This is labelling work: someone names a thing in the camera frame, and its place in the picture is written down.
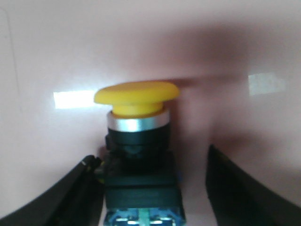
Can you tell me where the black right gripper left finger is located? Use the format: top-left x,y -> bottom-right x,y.
0,155 -> 104,226

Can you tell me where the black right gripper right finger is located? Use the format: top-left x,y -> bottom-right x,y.
206,145 -> 301,226

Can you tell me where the yellow push button switch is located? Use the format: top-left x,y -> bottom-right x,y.
94,81 -> 186,226

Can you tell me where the pink plastic bin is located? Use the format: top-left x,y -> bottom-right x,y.
0,0 -> 301,226

